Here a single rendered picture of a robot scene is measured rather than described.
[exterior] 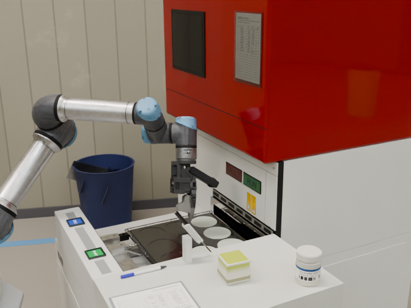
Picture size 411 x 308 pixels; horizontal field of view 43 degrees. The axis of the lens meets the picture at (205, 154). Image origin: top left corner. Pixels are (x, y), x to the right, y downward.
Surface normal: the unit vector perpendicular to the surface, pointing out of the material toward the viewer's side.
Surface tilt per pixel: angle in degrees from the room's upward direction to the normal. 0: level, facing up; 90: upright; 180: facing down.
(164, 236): 0
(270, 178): 90
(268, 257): 0
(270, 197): 90
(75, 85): 90
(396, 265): 90
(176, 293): 0
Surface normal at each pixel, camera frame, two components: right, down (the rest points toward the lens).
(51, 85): 0.17, 0.30
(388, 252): 0.45, 0.27
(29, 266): 0.00, -0.95
